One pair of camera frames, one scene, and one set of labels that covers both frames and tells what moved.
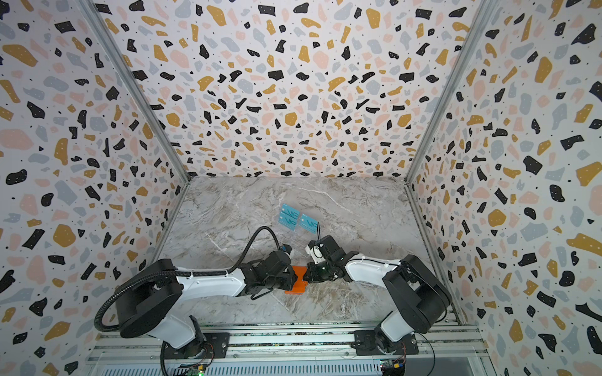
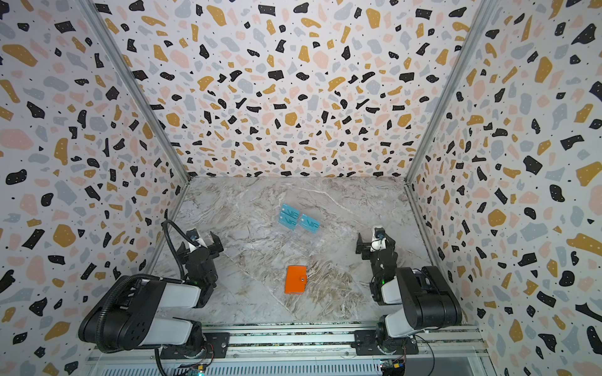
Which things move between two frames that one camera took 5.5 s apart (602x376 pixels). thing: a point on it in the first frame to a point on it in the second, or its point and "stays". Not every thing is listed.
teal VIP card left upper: [290, 211] stays
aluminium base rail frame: [291, 352] stays
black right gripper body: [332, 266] to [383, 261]
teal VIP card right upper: [309, 224] stays
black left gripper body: [286, 281] to [214, 280]
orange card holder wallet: [300, 285] stays
